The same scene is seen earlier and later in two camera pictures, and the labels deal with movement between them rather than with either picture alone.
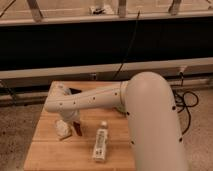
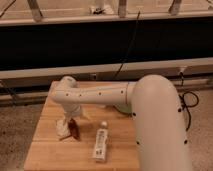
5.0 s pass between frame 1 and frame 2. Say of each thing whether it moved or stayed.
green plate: stayed
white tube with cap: stayed
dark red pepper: moved
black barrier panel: stayed
